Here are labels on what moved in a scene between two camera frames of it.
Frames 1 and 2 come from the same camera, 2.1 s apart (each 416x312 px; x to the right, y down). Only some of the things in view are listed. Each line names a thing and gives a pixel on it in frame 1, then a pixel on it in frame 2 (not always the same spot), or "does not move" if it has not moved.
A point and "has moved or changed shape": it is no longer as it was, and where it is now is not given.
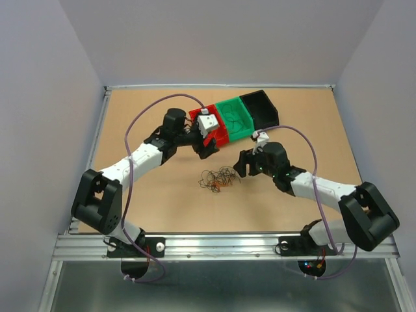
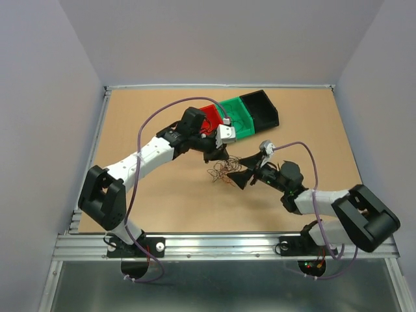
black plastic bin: x=264 y=112 does not move
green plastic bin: x=238 y=121 does not move
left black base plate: x=155 y=246 does not move
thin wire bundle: x=214 y=180 has moved or changed shape
